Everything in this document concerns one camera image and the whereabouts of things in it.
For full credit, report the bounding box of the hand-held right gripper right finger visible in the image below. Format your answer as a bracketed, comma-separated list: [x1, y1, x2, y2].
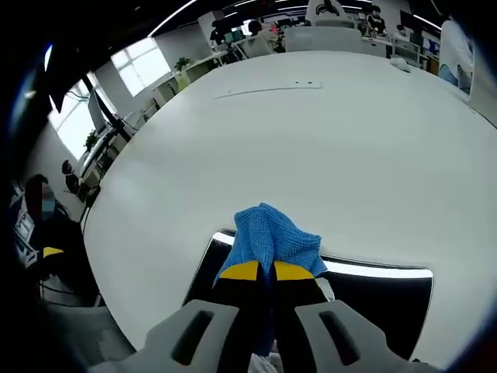
[271, 260, 438, 373]

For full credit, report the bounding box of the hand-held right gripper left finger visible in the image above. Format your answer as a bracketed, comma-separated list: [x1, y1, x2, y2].
[89, 260, 273, 373]

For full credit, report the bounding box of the blue cleaning cloth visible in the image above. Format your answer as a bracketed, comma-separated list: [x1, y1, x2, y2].
[212, 201, 329, 357]

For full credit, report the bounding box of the crumpled white cloth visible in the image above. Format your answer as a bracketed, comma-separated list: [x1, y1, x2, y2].
[389, 57, 413, 74]

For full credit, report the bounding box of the grey mesh office chair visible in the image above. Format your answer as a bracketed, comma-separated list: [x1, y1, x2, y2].
[38, 301, 137, 373]

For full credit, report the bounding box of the white low desk divider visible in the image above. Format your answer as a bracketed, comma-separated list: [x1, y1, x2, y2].
[284, 26, 365, 54]

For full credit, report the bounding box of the white shelf rack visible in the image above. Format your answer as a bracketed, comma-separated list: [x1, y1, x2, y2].
[389, 38, 423, 64]

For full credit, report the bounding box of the white and black gaming chair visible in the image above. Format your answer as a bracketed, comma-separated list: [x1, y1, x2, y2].
[304, 0, 346, 26]

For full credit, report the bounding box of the black stand with cables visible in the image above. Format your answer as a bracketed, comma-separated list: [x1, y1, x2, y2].
[87, 75, 134, 141]

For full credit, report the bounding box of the table cable cover strip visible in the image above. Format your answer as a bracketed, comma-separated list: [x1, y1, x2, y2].
[214, 81, 324, 100]

